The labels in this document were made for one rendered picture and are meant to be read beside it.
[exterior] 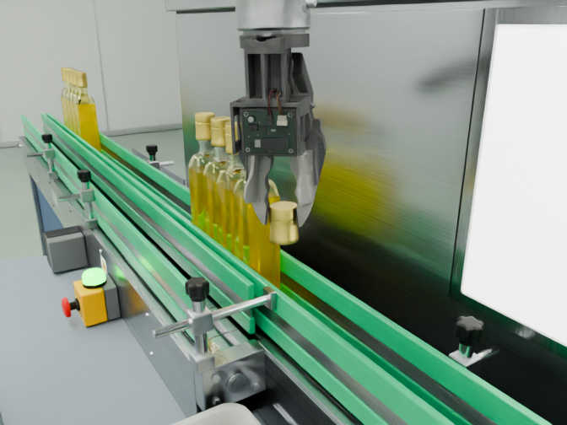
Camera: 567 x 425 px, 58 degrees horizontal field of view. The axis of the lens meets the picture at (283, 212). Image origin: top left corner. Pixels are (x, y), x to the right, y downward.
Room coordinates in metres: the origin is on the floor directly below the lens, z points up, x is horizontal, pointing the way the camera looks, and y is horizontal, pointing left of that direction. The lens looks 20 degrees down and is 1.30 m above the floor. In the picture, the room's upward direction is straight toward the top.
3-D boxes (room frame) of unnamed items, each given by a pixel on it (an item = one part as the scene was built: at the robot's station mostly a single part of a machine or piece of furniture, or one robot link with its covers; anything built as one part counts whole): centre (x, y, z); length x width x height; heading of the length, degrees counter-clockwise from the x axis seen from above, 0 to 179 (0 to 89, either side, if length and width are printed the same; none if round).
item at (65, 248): (1.13, 0.53, 0.79); 0.08 x 0.08 x 0.08; 33
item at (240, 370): (0.58, 0.07, 0.85); 0.09 x 0.04 x 0.07; 123
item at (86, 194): (1.05, 0.45, 0.94); 0.07 x 0.04 x 0.13; 123
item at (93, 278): (0.90, 0.37, 0.84); 0.04 x 0.04 x 0.03
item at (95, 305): (0.90, 0.37, 0.79); 0.07 x 0.07 x 0.07; 33
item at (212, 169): (0.83, 0.10, 0.99); 0.06 x 0.06 x 0.21; 33
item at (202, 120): (0.88, 0.13, 1.14); 0.04 x 0.04 x 0.04
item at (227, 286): (1.37, 0.52, 0.92); 1.75 x 0.01 x 0.08; 33
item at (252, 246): (0.73, 0.04, 0.99); 0.06 x 0.06 x 0.21; 32
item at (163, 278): (1.33, 0.58, 0.92); 1.75 x 0.01 x 0.08; 33
